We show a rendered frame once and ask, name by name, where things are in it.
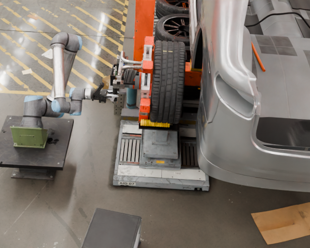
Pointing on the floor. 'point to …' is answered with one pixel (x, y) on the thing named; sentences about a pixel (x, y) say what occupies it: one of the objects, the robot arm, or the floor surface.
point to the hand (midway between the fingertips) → (117, 94)
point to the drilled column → (119, 105)
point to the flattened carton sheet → (287, 223)
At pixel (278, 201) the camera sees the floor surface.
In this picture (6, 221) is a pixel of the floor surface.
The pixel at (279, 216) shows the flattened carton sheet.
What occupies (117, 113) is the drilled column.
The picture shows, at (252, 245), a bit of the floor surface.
